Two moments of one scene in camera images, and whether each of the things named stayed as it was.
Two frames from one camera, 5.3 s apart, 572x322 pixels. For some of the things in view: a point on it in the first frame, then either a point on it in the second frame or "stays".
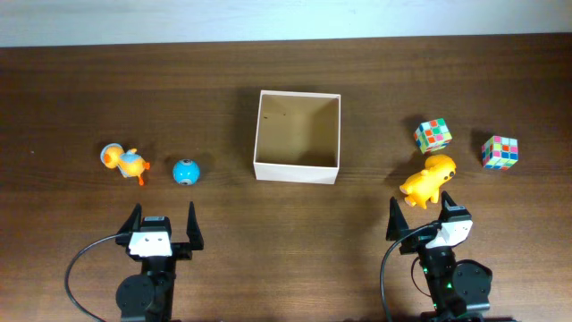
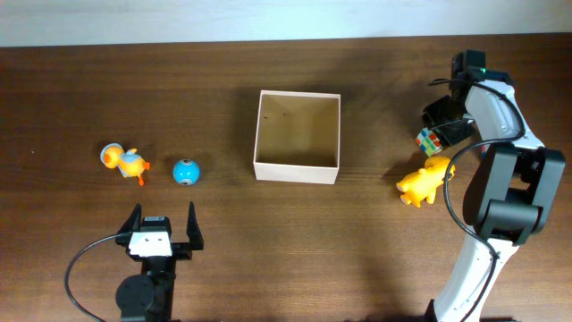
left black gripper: (184, 249) stays
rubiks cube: (432, 135) stays
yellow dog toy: (424, 185) stays
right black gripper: (414, 243) to (453, 131)
